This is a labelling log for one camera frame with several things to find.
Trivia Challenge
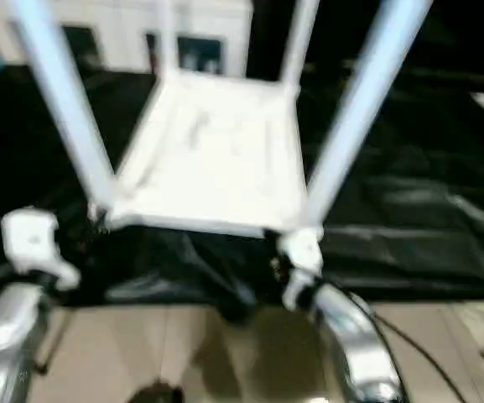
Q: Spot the white plastic table top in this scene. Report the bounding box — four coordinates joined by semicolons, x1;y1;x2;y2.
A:
106;68;323;237

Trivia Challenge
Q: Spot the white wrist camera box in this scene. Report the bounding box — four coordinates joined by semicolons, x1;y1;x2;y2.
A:
273;228;325;312
0;207;82;291

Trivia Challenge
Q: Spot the black robot foot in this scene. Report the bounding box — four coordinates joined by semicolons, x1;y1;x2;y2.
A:
131;379;185;403

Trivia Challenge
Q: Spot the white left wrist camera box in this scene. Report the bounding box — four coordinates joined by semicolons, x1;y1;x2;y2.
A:
0;207;82;291

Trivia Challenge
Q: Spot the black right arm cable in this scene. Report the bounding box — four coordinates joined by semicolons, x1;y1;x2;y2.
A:
349;292;470;403

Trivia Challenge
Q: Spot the black shiny mat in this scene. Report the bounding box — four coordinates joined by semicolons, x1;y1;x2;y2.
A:
0;58;484;322

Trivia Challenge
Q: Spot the black table frame leg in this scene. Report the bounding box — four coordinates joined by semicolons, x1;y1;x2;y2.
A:
34;309;71;375

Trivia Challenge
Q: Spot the white glass-door cabinet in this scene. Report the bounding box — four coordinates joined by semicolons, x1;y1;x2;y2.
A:
0;0;254;80

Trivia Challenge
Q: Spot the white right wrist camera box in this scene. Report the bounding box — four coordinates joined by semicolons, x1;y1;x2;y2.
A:
273;228;325;312

